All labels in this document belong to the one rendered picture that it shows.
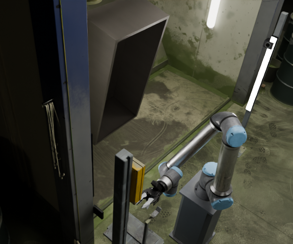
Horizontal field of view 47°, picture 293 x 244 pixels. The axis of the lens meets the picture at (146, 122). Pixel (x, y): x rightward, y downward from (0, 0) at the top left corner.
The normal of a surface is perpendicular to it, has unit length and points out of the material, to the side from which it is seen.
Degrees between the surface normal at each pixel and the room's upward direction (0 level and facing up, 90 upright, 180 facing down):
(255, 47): 90
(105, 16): 12
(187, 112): 0
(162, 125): 0
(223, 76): 90
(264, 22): 90
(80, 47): 90
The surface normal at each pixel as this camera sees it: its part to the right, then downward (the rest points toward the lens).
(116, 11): 0.23, -0.64
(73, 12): 0.77, 0.47
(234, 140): 0.17, 0.55
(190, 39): -0.64, 0.46
